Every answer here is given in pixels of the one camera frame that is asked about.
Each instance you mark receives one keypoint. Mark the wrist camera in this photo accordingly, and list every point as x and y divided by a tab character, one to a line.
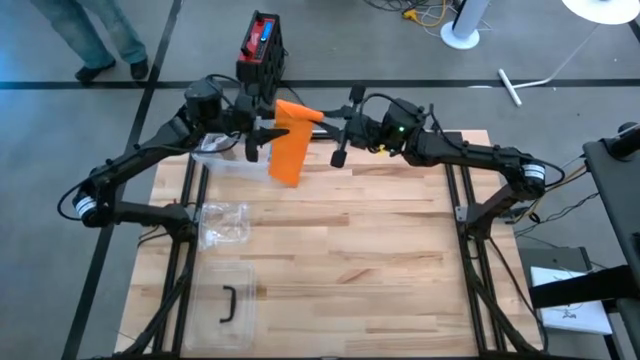
402	125
202	100

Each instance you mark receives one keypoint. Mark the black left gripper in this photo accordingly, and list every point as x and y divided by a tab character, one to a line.
245	120

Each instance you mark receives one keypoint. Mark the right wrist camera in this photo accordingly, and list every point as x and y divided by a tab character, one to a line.
402	125

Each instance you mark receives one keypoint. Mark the black side machine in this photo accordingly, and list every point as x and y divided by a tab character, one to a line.
615	200

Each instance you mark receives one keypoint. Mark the orange elastic bandage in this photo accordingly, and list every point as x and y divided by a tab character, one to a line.
290	150

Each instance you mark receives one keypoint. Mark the white floor stand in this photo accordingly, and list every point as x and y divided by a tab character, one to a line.
510	87

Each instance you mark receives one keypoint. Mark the black table frame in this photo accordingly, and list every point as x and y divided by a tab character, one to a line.
465	200

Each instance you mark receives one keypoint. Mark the grey flat box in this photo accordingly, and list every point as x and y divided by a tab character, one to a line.
550	257

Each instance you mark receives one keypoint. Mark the clear plastic container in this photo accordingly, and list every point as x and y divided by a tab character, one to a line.
235	167

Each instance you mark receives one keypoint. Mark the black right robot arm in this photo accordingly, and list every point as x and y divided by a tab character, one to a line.
475	152

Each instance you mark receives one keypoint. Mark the person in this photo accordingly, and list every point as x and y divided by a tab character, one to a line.
90	35

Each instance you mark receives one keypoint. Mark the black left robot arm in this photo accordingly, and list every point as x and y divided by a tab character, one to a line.
140	155

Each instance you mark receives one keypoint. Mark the white pole with round base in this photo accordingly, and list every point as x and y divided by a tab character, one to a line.
467	20

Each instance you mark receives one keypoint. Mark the red black battery box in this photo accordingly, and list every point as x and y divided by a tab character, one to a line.
260	50

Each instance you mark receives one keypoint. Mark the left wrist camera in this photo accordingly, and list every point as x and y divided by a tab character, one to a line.
202	100

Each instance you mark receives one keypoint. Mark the black flat bar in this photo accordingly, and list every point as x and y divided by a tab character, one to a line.
575	290

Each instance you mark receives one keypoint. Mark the white box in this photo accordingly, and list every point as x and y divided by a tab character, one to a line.
570	320

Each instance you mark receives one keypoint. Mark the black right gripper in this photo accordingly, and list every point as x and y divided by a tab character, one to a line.
365	132

